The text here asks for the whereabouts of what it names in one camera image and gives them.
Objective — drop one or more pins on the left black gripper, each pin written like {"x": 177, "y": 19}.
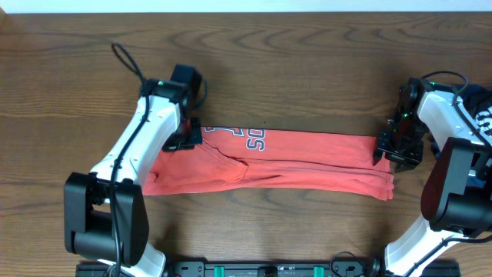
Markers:
{"x": 197, "y": 138}

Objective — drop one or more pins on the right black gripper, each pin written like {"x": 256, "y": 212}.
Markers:
{"x": 407, "y": 161}

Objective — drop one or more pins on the red t-shirt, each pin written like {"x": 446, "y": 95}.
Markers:
{"x": 236, "y": 158}

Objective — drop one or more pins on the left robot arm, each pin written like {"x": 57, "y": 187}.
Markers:
{"x": 105, "y": 218}

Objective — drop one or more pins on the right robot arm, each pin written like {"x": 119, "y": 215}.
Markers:
{"x": 456, "y": 199}

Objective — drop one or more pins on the navy blue t-shirt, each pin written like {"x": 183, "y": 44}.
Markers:
{"x": 476, "y": 104}

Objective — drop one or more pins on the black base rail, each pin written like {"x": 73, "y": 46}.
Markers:
{"x": 343, "y": 268}

